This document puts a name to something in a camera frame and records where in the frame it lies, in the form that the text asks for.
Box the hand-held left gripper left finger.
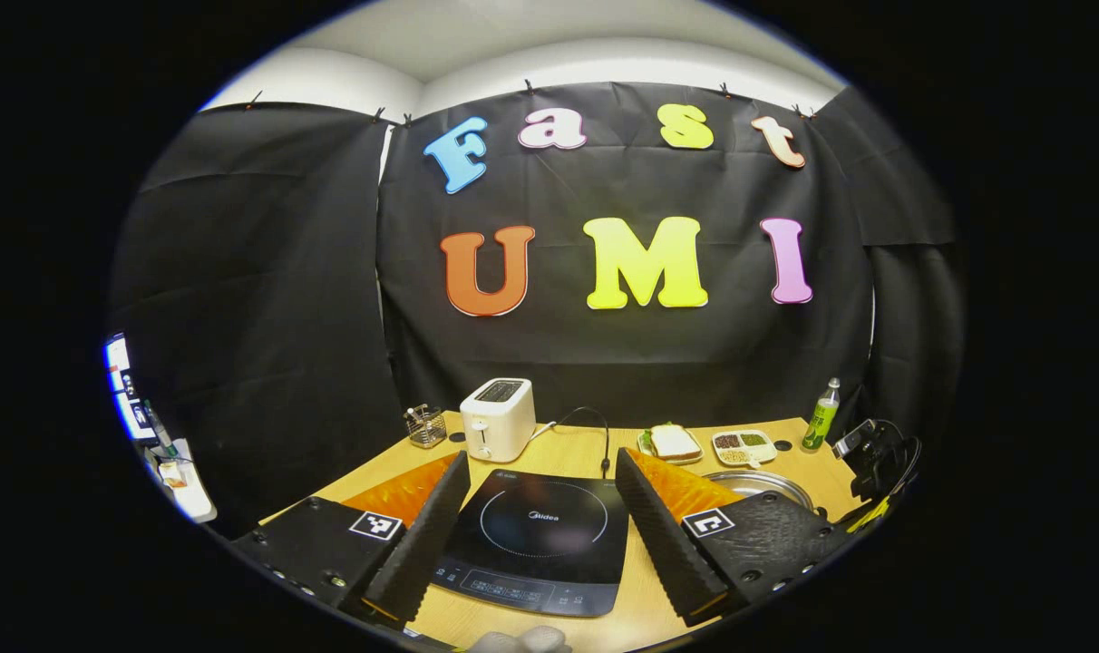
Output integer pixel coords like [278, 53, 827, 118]
[232, 451, 472, 629]

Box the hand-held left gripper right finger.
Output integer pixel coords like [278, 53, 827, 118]
[615, 447, 861, 629]

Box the black induction cooktop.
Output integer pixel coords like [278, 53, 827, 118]
[429, 468, 630, 619]

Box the stainless steel pot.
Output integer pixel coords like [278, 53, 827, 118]
[702, 469, 815, 512]

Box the green drink bottle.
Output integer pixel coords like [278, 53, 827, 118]
[802, 377, 841, 453]

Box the pale green plate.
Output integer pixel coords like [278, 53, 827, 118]
[637, 426, 705, 466]

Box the white bread sandwich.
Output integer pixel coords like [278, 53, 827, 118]
[649, 424, 703, 461]

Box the clear utensil holder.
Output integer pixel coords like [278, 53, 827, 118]
[404, 404, 448, 450]

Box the white divided bean dish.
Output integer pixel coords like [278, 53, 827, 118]
[711, 429, 779, 469]

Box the white toaster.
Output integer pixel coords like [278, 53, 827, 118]
[460, 377, 537, 463]

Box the white side table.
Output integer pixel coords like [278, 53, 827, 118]
[141, 435, 217, 524]

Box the computer monitor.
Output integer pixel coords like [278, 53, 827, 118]
[103, 333, 156, 443]

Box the black power cable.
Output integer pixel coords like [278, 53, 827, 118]
[531, 406, 612, 479]

